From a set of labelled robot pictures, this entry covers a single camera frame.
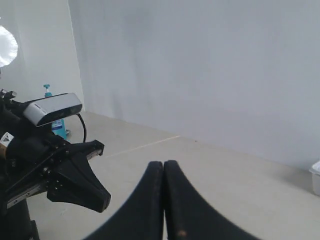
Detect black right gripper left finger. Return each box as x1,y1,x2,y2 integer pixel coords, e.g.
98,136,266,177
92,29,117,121
86,161,164,240

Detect black left camera cable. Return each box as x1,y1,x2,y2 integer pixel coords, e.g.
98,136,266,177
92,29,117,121
76,112,88,143

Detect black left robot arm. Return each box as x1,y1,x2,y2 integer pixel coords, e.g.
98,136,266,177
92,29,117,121
0,90,111,240

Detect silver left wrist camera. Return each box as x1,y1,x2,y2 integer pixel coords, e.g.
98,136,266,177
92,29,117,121
23,93,83,127

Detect white lidded plastic container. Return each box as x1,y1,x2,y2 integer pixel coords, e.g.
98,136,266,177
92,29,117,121
309,161,320,196

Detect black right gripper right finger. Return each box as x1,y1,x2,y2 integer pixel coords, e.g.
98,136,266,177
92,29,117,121
162,160,257,240

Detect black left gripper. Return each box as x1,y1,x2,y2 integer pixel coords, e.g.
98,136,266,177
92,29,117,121
0,134,111,213

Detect white round lamp diffuser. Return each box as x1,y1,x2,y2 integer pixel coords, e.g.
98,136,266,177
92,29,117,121
0,25,19,68

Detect teal pump dispenser bottle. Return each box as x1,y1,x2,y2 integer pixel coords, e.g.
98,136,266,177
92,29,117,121
43,84,70,140

